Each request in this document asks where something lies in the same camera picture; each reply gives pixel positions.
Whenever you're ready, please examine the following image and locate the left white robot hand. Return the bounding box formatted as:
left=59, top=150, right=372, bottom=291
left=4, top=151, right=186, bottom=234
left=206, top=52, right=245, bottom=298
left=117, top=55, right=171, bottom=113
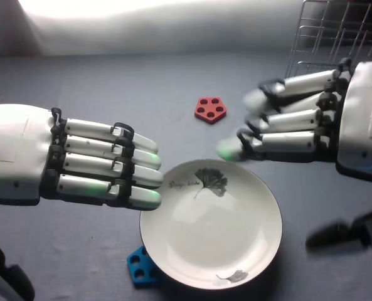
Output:
left=0, top=103, right=164, bottom=301

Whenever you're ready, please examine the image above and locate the blue pentagon block with holes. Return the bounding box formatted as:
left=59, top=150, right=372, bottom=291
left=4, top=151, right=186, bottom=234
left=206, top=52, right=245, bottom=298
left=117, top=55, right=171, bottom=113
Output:
left=126, top=246, right=161, bottom=288

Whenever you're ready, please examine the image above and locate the metal wire dish rack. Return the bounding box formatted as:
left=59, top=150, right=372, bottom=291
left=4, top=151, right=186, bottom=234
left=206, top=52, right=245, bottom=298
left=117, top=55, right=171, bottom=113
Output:
left=284, top=0, right=372, bottom=79

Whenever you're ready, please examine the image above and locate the red pentagon block with holes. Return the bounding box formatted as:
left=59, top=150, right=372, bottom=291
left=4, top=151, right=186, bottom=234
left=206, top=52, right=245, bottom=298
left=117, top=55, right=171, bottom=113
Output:
left=194, top=97, right=229, bottom=125

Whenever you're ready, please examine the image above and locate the white plate leaf-printed rim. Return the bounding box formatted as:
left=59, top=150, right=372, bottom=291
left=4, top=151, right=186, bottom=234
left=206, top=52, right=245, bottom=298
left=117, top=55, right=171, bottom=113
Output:
left=139, top=159, right=283, bottom=290

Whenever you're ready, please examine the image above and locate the grey table cloth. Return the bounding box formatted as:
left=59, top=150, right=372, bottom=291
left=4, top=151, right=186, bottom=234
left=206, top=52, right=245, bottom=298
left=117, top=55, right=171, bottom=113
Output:
left=0, top=55, right=372, bottom=301

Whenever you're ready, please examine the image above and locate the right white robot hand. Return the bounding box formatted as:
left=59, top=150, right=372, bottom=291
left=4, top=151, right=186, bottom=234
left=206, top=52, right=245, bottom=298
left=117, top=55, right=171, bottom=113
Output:
left=215, top=58, right=372, bottom=261

